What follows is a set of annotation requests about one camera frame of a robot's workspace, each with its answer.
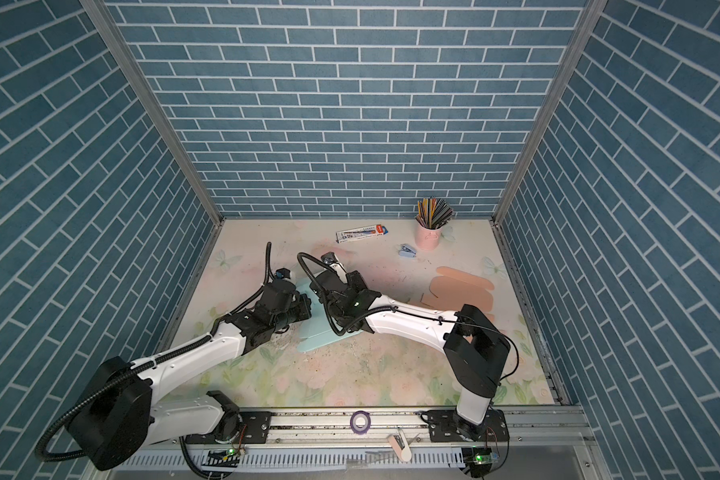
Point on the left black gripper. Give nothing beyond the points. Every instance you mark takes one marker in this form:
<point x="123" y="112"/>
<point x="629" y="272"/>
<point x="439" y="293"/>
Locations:
<point x="303" y="301"/>

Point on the metal base rail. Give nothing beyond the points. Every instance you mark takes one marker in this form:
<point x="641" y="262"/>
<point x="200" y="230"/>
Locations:
<point x="522" y="442"/>

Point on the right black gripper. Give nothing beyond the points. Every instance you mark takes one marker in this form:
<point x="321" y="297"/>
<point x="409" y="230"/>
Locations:
<point x="359" y="284"/>

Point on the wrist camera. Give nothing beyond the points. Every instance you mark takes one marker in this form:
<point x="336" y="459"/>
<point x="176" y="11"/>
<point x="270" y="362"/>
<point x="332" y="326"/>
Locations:
<point x="331" y="260"/>
<point x="283" y="274"/>

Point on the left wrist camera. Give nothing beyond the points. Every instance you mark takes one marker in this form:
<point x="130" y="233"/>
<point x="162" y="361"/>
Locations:
<point x="283" y="274"/>

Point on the blue small stapler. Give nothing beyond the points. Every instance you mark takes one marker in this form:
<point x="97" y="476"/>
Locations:
<point x="407" y="251"/>

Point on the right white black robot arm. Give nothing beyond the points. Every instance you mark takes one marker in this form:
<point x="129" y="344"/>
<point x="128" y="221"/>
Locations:
<point x="475" y="349"/>

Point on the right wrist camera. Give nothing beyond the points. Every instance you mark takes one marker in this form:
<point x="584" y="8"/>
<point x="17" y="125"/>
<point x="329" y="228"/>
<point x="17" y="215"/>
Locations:
<point x="331" y="260"/>

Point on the white pencil box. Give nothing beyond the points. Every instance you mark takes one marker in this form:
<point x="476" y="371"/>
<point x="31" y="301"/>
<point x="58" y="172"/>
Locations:
<point x="360" y="233"/>

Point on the pink pen cup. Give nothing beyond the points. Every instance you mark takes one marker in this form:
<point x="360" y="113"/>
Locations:
<point x="427" y="239"/>

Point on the light blue paper box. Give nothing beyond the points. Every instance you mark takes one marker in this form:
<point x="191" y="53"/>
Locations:
<point x="315" y="332"/>

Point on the purple tape roll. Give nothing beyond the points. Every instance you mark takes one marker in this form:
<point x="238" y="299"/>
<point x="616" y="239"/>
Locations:
<point x="360" y="422"/>

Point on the pink flat paper box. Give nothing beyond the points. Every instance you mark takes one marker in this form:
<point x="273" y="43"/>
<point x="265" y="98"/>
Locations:
<point x="451" y="288"/>

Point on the white pink small tool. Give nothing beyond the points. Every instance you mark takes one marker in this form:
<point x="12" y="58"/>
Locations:
<point x="400" y="446"/>

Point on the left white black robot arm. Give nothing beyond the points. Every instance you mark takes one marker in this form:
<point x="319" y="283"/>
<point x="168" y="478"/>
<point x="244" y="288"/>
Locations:
<point x="123" y="406"/>

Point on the colored pencils bundle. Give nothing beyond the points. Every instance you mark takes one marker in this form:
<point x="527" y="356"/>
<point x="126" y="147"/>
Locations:
<point x="433" y="213"/>

